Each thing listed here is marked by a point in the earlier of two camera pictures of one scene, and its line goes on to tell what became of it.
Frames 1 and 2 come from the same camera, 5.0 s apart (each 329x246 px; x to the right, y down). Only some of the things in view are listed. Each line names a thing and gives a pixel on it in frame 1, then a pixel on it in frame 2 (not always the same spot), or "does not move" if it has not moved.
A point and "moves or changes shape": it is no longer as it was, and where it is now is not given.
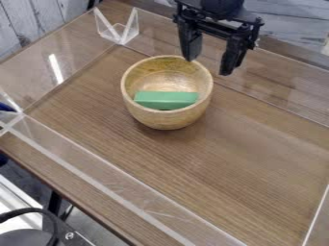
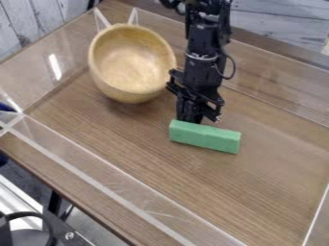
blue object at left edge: (5, 107) does not move
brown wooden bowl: (166, 91) moves or changes shape
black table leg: (53, 203) does not move
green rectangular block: (164, 100) to (199, 135)
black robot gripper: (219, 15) to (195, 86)
